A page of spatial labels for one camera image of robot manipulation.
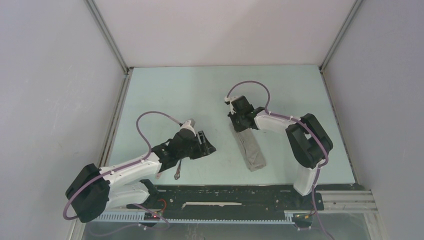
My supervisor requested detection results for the left aluminium frame post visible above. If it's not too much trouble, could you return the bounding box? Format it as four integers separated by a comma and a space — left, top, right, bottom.
83, 0, 129, 74

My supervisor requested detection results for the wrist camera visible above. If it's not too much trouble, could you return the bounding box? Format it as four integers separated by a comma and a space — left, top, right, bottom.
224, 95, 239, 105
180, 118, 196, 134

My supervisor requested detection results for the white cable duct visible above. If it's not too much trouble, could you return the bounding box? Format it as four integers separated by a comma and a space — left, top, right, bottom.
92, 211, 313, 225

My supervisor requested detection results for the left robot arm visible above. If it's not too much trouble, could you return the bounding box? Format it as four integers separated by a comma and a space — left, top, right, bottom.
63, 129, 217, 223

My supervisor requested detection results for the iridescent fork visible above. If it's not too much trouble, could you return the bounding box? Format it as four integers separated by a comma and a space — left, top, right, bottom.
174, 160, 182, 180

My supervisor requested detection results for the grey cloth napkin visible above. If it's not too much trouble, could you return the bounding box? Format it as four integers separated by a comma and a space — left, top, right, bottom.
233, 129, 267, 172

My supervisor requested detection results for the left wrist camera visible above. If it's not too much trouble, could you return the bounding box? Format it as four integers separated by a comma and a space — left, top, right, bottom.
180, 118, 196, 134

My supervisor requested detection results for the right aluminium frame post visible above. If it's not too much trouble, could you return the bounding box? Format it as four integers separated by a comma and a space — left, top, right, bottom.
319, 0, 365, 74

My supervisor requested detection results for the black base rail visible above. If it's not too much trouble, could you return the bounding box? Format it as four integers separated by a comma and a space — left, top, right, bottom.
141, 185, 324, 220

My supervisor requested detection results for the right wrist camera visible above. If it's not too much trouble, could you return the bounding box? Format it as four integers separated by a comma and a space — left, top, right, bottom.
224, 95, 239, 105

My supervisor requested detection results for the aluminium frame post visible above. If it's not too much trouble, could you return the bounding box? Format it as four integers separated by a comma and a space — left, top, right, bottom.
319, 0, 365, 74
83, 0, 129, 74

